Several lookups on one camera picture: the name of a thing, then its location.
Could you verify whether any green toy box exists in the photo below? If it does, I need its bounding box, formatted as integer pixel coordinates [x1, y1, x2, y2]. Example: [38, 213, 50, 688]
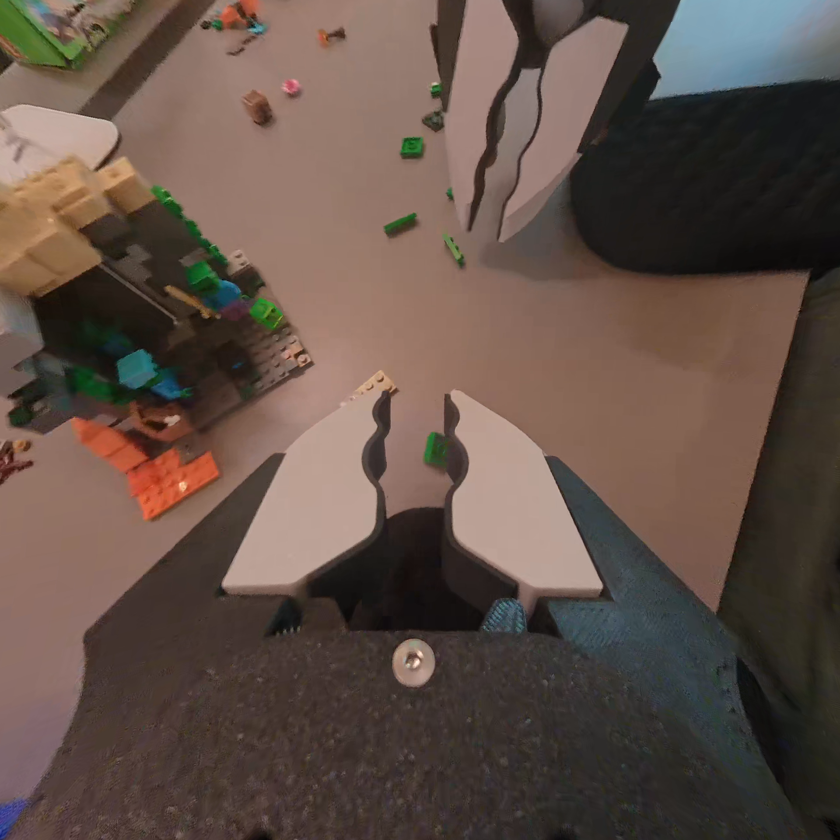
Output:
[0, 0, 140, 71]

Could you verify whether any orange toy figure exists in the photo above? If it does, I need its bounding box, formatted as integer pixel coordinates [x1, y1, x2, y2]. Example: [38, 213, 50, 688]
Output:
[200, 0, 271, 38]

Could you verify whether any white stand base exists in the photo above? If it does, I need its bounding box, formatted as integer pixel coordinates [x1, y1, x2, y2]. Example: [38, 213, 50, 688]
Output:
[0, 104, 122, 173]

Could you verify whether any grey desk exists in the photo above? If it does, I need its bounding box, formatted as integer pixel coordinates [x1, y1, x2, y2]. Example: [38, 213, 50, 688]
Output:
[0, 0, 811, 808]

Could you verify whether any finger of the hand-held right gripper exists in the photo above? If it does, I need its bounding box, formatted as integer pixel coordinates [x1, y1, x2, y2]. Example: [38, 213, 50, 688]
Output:
[497, 16, 629, 244]
[445, 0, 529, 232]

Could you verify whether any tan toy brick plate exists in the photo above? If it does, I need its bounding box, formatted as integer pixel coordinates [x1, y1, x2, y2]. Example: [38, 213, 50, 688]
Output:
[340, 371, 399, 409]

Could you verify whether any toy brick tower model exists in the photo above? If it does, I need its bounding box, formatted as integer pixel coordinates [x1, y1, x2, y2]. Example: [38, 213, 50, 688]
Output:
[0, 156, 315, 460]

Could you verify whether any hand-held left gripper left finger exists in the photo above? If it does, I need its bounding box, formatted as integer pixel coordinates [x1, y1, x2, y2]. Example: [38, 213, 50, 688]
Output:
[221, 392, 392, 601]

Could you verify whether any small dark red toy piece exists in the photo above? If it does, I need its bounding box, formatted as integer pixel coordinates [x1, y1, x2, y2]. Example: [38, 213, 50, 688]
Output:
[0, 438, 34, 485]

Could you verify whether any orange toy brick plate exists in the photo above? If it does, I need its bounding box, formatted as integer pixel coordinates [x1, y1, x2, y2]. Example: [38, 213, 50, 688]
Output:
[71, 416, 221, 521]

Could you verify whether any group of green toy bricks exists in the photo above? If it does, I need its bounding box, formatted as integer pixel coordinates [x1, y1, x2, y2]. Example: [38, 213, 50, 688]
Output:
[383, 80, 467, 269]

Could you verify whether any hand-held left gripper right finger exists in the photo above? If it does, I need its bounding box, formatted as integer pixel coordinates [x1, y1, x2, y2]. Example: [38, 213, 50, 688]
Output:
[443, 389, 605, 601]

